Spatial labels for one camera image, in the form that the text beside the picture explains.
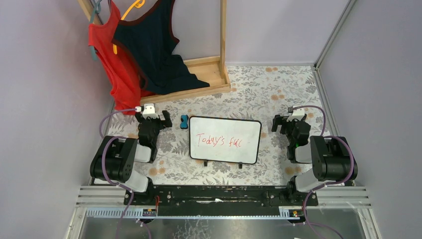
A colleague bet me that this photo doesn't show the blue whiteboard eraser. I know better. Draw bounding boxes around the blue whiteboard eraser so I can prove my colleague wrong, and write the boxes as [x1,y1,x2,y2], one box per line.
[180,115,189,129]

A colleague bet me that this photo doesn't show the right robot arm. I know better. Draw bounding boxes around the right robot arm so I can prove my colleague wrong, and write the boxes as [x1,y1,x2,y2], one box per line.
[271,115,358,193]

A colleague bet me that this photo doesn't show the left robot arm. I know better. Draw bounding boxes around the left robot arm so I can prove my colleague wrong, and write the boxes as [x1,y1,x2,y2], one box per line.
[90,104,172,193]

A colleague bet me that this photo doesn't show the black framed whiteboard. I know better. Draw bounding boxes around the black framed whiteboard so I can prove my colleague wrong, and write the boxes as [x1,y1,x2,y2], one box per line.
[188,116,262,168]

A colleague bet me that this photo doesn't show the floral table mat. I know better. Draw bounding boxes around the floral table mat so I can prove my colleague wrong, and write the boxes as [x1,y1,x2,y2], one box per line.
[94,65,345,186]

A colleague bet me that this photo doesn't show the red tank top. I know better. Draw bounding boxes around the red tank top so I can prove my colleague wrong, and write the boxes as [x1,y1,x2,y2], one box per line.
[88,1,142,116]

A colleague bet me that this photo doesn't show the wooden clothes rack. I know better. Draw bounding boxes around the wooden clothes rack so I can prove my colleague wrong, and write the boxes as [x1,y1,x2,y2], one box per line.
[80,0,231,104]

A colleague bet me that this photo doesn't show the navy tank top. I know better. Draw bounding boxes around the navy tank top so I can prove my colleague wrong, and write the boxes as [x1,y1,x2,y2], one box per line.
[112,0,209,95]

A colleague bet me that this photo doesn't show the yellow hanger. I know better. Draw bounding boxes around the yellow hanger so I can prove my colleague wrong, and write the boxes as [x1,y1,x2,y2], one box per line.
[112,0,146,55]

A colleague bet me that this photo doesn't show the teal hanger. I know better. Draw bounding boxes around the teal hanger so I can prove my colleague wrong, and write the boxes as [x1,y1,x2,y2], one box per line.
[89,0,104,61]

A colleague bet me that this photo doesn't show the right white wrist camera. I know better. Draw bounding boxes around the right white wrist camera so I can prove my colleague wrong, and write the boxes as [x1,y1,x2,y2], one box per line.
[287,106,306,122]

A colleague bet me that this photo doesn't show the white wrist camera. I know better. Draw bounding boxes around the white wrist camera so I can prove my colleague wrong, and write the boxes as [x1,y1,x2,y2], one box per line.
[287,106,306,122]
[142,104,158,119]

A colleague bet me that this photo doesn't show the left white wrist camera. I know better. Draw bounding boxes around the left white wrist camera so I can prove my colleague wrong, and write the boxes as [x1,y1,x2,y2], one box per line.
[142,104,158,119]

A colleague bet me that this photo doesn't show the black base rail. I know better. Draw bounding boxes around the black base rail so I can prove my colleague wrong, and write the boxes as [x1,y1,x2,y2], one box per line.
[123,184,318,217]

